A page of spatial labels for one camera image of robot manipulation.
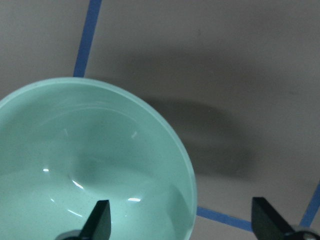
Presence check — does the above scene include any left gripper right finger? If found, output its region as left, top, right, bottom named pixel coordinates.
left=251, top=197, right=320, bottom=240

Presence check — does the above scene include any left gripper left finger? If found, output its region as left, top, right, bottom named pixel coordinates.
left=56, top=200, right=112, bottom=240

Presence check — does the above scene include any green bowl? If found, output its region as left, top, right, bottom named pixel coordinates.
left=0, top=77, right=197, bottom=240

